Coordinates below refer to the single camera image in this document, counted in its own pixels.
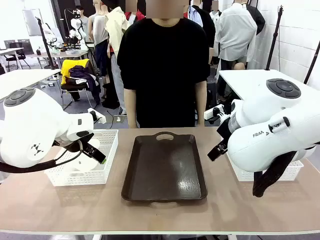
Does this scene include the black office chair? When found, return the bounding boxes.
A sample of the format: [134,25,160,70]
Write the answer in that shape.
[3,39,31,71]

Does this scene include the dark purple clothing pile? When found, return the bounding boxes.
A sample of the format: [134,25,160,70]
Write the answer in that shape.
[68,65,102,105]

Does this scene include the dark brown plastic tray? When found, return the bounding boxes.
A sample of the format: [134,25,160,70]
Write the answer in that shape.
[121,131,209,204]

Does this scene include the mannequin in black jacket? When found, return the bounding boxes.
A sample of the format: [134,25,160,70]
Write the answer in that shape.
[187,4,217,66]

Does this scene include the grey whiteboard panel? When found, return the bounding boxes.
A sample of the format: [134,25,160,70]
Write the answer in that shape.
[21,8,44,37]

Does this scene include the black tripod stand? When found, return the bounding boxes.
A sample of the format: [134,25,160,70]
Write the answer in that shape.
[34,16,60,70]
[264,4,285,71]

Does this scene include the cluttered background work table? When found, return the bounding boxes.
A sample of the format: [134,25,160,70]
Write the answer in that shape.
[24,43,90,69]

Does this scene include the metal frame chair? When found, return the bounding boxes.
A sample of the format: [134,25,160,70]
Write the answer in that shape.
[60,83,95,111]

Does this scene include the yellow garment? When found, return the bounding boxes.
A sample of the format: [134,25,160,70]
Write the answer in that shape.
[60,58,91,86]

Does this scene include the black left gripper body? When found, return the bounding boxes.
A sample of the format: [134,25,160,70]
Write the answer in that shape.
[75,130,95,151]

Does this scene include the white perforated plastic basket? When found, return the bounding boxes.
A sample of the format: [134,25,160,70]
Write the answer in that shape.
[44,129,119,187]
[226,152,305,183]

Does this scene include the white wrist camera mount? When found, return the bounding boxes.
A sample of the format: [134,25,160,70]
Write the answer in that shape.
[87,108,107,125]
[203,104,227,123]

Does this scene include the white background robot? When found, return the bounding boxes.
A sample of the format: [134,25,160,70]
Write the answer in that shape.
[64,8,88,50]

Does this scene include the mannequin in white shirt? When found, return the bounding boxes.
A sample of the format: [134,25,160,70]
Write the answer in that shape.
[214,1,258,71]

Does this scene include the person's left forearm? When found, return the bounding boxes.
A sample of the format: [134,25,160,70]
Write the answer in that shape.
[194,80,208,117]

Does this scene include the person's right hand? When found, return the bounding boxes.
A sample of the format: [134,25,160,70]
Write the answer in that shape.
[127,116,138,130]

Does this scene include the person's left hand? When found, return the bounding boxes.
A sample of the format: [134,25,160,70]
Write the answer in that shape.
[195,114,207,127]

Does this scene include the metal floor outlet plate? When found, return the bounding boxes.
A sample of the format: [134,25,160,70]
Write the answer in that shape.
[107,114,129,125]

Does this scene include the person in black t-shirt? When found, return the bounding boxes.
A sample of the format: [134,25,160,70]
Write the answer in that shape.
[116,0,211,129]

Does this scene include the person's right forearm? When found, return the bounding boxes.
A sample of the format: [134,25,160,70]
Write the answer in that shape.
[124,87,138,119]

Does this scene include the black slanted pole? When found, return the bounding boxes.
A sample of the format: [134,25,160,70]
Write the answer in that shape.
[303,39,320,85]

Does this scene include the translucent white conical flask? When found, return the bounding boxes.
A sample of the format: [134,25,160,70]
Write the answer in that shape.
[54,137,101,173]

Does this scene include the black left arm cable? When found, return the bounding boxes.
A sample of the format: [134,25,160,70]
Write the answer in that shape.
[0,139,85,174]

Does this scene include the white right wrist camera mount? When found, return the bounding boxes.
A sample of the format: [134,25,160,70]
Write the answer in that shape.
[203,104,227,123]

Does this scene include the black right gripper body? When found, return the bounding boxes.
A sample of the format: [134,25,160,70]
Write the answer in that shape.
[215,119,233,139]

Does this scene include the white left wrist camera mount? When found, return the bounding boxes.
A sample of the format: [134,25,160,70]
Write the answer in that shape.
[87,108,107,125]

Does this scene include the black hanging jacket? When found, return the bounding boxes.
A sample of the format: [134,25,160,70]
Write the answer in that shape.
[246,3,267,36]

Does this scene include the white side table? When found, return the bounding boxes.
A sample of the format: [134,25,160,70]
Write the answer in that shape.
[218,69,320,101]
[0,68,62,101]

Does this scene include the red garment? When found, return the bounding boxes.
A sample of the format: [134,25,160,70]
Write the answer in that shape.
[124,10,146,26]

